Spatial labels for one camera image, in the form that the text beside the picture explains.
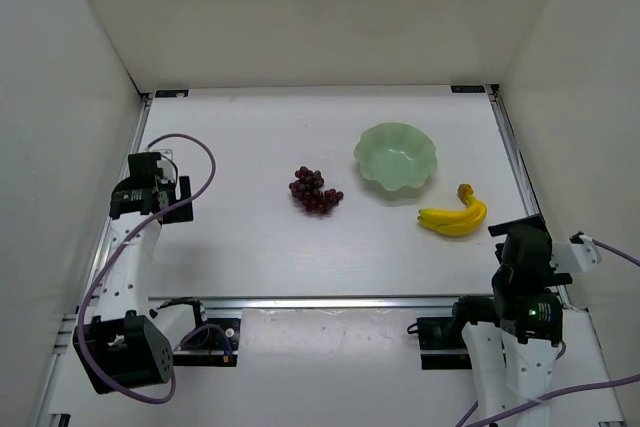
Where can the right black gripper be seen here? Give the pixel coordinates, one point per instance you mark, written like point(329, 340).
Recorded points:
point(513, 226)

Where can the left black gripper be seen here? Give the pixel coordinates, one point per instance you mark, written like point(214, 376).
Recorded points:
point(183, 198)

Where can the yellow fake banana bunch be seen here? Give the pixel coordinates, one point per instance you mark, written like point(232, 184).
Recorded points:
point(452, 223)

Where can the dark red fake grapes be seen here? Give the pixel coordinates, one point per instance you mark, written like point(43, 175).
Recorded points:
point(309, 190)

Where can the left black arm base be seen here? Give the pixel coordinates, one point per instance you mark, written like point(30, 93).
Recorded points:
point(200, 336)

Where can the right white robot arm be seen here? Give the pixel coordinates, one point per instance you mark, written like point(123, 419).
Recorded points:
point(514, 337)

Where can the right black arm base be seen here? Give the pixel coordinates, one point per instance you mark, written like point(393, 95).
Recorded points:
point(441, 347)

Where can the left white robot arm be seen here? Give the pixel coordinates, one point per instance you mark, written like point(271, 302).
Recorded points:
point(128, 339)

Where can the green glass fruit bowl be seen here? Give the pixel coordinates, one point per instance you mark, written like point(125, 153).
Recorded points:
point(396, 156)

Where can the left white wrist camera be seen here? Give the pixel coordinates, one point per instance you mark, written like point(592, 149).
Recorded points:
point(169, 169)

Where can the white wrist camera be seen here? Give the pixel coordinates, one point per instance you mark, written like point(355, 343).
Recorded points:
point(169, 169)
point(576, 256)

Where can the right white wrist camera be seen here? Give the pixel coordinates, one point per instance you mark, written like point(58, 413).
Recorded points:
point(576, 256)

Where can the front aluminium frame rail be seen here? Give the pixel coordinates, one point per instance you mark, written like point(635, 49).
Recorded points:
point(328, 302)

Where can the aluminium frame rail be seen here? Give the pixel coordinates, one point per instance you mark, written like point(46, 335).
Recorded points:
point(88, 335)
point(532, 207)
point(328, 302)

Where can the right aluminium frame rail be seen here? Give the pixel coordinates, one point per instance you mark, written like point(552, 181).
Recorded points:
point(532, 207)

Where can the left aluminium frame rail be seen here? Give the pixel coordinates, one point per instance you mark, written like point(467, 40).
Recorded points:
point(88, 335)

